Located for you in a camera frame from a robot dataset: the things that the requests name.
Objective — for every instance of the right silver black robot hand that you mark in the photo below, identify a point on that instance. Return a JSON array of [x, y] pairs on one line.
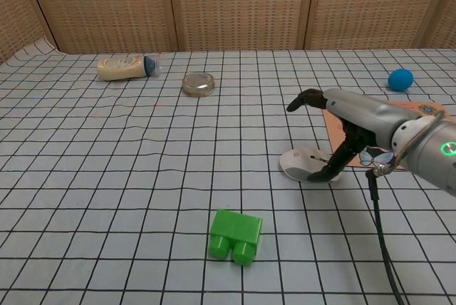
[[367, 116]]

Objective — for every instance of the white and grey computer mouse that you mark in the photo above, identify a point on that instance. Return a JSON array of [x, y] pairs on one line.
[[295, 162]]

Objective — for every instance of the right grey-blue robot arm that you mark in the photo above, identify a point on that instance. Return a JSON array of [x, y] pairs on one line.
[[427, 155]]

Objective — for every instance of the cartoon girl mouse pad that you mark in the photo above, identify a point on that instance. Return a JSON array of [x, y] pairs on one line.
[[333, 134]]

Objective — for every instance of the blue ball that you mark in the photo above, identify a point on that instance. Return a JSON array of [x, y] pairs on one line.
[[400, 79]]

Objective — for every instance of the green toy building brick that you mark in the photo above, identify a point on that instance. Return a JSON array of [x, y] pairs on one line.
[[237, 228]]

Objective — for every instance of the woven wooden folding screen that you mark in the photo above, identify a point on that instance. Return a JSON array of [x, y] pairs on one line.
[[235, 5]]

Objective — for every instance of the light blue checked tablecloth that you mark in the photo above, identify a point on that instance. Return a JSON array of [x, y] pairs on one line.
[[178, 162]]

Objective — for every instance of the cream sauce bottle blue cap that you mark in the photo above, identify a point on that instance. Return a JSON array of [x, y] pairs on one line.
[[121, 68]]

